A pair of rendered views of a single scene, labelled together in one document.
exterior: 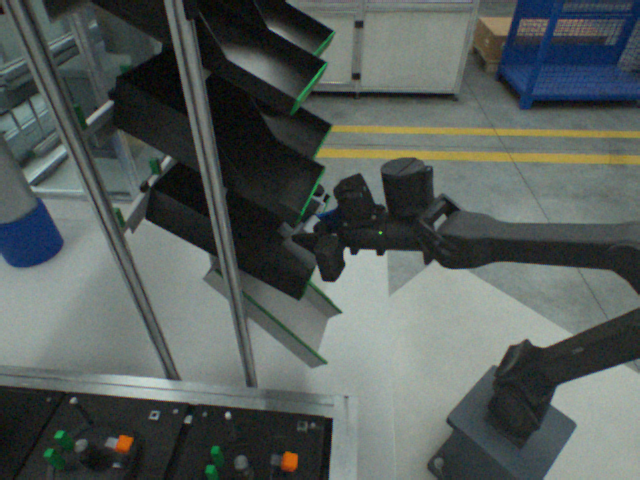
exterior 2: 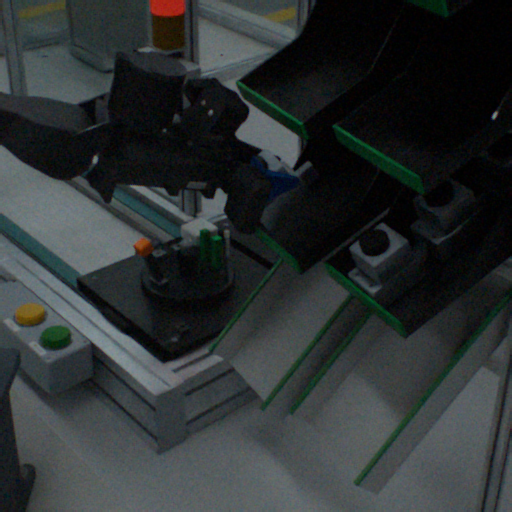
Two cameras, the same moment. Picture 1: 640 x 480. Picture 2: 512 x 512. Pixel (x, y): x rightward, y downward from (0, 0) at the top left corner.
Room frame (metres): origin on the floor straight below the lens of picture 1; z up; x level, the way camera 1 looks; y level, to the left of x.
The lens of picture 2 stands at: (1.13, -0.68, 1.75)
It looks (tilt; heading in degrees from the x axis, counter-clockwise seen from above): 31 degrees down; 133
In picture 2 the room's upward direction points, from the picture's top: 1 degrees clockwise
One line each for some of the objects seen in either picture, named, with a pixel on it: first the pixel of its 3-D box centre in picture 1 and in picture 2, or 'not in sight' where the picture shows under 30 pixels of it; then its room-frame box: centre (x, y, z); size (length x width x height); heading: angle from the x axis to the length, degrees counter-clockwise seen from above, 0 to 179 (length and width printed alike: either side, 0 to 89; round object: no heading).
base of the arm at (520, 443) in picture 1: (516, 409); not in sight; (0.32, -0.31, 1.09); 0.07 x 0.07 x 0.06; 42
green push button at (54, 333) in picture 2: not in sight; (56, 339); (0.22, -0.10, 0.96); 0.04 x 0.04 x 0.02
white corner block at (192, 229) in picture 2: not in sight; (199, 236); (0.17, 0.22, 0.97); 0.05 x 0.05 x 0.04; 84
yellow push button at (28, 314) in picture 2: not in sight; (30, 316); (0.15, -0.09, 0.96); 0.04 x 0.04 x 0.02
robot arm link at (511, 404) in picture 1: (526, 391); not in sight; (0.31, -0.30, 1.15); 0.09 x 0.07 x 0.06; 141
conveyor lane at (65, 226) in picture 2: not in sight; (95, 234); (-0.04, 0.17, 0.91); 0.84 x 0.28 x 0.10; 174
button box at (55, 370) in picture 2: not in sight; (32, 333); (0.15, -0.09, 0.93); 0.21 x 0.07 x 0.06; 174
